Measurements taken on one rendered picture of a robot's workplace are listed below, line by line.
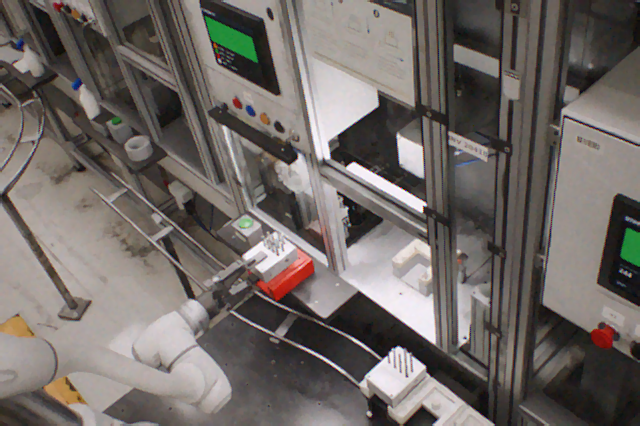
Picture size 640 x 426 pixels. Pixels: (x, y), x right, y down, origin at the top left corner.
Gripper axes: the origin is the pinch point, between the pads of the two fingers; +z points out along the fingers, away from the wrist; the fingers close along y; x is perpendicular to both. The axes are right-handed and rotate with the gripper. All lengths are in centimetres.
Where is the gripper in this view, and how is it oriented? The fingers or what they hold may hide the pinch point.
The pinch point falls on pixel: (258, 266)
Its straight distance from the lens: 194.6
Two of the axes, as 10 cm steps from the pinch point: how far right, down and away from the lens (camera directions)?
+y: -1.7, -7.0, -7.0
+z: 7.3, -5.6, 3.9
